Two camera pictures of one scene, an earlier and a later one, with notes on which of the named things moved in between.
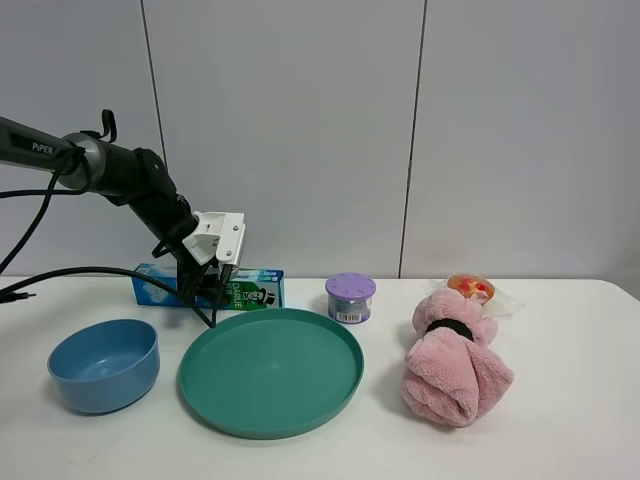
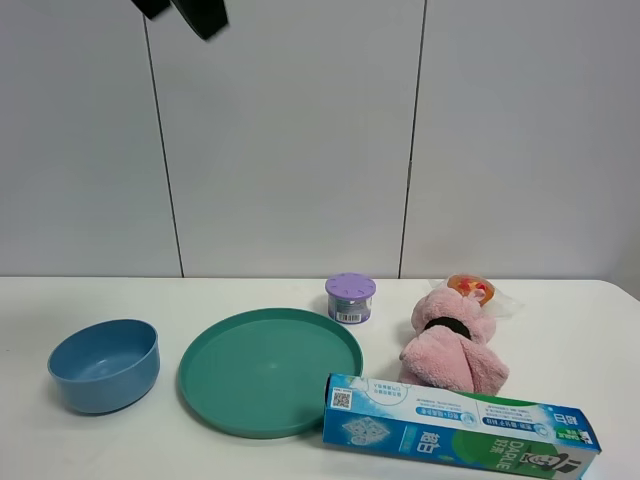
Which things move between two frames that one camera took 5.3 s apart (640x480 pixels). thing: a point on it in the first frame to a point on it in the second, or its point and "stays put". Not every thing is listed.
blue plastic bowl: [106, 367] stays put
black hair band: [452, 325] stays put
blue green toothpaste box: [244, 288] to [429, 422]
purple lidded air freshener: [350, 297] stays put
